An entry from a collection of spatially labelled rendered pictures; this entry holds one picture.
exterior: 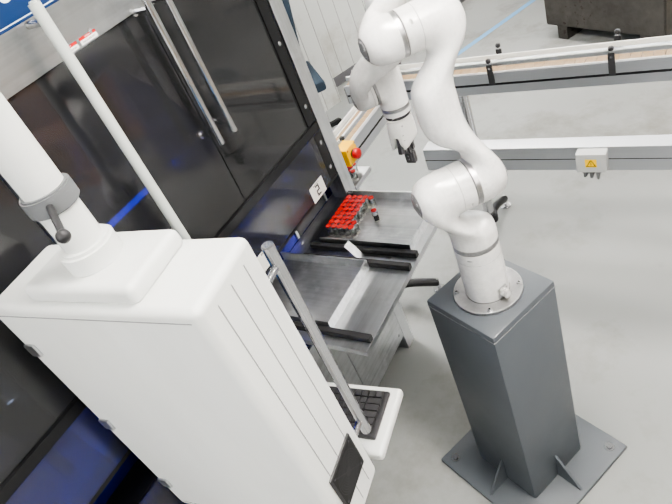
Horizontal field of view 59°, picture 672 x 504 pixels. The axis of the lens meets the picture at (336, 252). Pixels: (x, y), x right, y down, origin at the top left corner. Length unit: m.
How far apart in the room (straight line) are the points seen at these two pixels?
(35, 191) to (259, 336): 0.41
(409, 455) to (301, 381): 1.37
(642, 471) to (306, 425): 1.44
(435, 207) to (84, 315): 0.79
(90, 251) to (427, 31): 0.78
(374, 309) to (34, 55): 1.05
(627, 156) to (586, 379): 0.92
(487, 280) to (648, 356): 1.15
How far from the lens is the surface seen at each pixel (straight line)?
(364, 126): 2.54
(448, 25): 1.33
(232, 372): 0.99
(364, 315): 1.74
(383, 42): 1.29
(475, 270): 1.58
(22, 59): 1.40
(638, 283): 2.90
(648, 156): 2.75
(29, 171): 1.00
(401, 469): 2.46
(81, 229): 1.04
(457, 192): 1.42
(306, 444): 1.20
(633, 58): 2.53
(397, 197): 2.11
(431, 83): 1.34
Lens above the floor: 2.07
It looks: 37 degrees down
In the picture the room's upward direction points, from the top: 24 degrees counter-clockwise
